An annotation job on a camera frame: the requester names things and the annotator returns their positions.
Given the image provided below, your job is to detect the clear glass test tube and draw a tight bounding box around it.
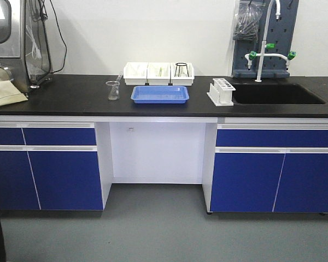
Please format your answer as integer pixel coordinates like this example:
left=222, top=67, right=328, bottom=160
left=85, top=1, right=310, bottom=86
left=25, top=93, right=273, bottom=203
left=116, top=71, right=124, bottom=82

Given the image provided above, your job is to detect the white test tube rack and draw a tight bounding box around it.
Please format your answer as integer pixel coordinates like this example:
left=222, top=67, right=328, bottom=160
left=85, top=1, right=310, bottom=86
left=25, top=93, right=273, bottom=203
left=207, top=78, right=236, bottom=106

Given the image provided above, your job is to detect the blue-grey pegboard drying rack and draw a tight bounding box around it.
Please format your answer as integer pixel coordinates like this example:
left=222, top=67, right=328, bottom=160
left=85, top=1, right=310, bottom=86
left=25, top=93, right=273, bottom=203
left=232, top=1, right=299, bottom=79

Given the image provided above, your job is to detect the blue plastic tray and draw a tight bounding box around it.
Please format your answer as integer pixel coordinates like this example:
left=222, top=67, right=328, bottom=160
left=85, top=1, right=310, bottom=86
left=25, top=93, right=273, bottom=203
left=131, top=85, right=189, bottom=104

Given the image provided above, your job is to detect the middle white storage bin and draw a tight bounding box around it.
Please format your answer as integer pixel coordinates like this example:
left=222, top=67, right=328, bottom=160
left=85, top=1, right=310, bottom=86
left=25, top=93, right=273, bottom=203
left=147, top=62, right=171, bottom=85

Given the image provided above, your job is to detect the white storage bin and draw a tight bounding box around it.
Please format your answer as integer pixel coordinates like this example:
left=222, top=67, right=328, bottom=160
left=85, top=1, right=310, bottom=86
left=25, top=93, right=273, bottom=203
left=147, top=62, right=171, bottom=85
left=123, top=62, right=148, bottom=85
left=170, top=62, right=195, bottom=86

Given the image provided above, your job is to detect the right white storage bin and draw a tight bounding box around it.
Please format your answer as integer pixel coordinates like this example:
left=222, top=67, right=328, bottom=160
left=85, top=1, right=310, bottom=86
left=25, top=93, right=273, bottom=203
left=170, top=62, right=195, bottom=86

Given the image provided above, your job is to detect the left white storage bin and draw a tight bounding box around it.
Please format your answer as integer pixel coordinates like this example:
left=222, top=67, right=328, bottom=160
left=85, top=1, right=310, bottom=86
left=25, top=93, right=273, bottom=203
left=123, top=62, right=148, bottom=85

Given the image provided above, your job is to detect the glass beaker on counter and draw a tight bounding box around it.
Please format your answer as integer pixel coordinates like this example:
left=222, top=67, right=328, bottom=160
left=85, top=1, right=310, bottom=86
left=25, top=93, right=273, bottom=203
left=106, top=81, right=120, bottom=101

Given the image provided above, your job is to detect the blue right cabinet unit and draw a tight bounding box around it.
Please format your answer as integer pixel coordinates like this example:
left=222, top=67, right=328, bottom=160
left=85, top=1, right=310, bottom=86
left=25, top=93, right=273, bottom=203
left=204, top=124, right=328, bottom=213

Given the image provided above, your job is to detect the blue cabinet unit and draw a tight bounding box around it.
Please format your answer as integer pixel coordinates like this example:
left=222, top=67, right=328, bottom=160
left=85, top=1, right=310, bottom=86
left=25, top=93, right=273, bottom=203
left=204, top=124, right=328, bottom=213
left=0, top=123, right=104, bottom=210

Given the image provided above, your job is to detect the black lab sink basin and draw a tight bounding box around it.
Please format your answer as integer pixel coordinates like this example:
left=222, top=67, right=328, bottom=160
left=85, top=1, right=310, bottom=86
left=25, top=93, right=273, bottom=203
left=232, top=83, right=326, bottom=105

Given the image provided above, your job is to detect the white gooseneck lab faucet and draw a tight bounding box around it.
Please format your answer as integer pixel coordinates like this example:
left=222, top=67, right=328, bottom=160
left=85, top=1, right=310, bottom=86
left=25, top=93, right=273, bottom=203
left=244, top=1, right=296, bottom=82

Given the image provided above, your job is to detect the blue left cabinet unit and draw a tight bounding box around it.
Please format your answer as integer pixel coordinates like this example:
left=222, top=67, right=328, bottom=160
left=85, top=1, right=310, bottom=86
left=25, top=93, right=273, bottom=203
left=0, top=123, right=104, bottom=210

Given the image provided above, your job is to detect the clear bag of pegs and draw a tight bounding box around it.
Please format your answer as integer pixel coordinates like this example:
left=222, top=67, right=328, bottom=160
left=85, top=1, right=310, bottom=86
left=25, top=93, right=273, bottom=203
left=233, top=1, right=265, bottom=41

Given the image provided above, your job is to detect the beige cloth sleeve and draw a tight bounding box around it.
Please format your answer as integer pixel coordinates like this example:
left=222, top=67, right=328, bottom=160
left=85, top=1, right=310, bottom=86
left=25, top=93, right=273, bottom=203
left=0, top=68, right=28, bottom=106

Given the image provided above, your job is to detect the stainless steel cabinet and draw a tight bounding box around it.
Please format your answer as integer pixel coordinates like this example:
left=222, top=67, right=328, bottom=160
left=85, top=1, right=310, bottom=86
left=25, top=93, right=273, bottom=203
left=0, top=0, right=52, bottom=93

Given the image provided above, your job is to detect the black wire tripod stand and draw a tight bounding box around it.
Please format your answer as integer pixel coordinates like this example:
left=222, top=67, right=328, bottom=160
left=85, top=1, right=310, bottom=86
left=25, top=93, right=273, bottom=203
left=174, top=62, right=189, bottom=78

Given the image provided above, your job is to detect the black hanging cable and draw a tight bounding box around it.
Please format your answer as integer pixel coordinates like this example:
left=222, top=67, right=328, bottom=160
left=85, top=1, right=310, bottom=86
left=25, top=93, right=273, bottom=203
left=48, top=0, right=68, bottom=74

